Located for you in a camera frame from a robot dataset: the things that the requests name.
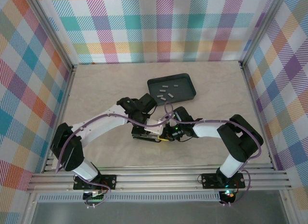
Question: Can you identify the aluminium side rail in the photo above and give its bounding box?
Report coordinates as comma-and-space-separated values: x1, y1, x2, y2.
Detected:
42, 65, 78, 173
238, 61, 277, 171

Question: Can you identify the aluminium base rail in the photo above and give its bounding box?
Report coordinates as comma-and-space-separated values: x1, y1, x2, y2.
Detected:
26, 164, 293, 193

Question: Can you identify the green circuit board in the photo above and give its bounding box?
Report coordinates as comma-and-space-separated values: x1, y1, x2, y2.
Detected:
83, 189, 108, 201

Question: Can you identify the aluminium frame post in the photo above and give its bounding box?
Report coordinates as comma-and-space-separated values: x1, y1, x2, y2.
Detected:
25, 0, 78, 74
238, 0, 287, 69

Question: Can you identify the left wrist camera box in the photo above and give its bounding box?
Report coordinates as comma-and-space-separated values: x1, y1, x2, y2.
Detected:
143, 118, 167, 136

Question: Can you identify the slotted grey cable duct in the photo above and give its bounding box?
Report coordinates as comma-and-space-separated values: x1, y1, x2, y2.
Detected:
38, 194, 221, 203

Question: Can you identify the black stapler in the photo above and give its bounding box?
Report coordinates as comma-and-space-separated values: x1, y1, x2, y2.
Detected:
131, 133, 162, 143

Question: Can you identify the circuit board with LED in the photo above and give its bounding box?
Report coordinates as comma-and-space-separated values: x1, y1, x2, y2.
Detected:
219, 189, 235, 203

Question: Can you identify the dark grey plastic tray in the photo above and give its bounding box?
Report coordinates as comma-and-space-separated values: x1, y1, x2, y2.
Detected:
147, 73, 197, 106

